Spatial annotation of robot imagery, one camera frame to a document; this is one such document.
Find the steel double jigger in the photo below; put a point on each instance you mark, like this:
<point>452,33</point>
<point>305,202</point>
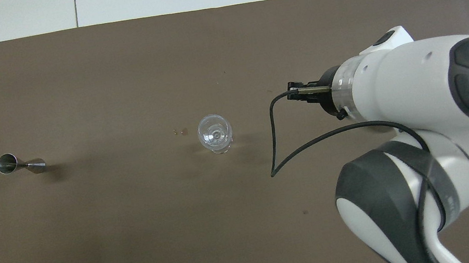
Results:
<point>18,164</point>

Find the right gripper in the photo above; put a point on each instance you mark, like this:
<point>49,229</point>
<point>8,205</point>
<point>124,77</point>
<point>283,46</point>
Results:
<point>330,105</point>

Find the clear wine glass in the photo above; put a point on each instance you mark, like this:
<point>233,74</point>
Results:
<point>214,132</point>

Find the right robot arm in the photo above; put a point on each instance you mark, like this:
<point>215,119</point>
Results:
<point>429,116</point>

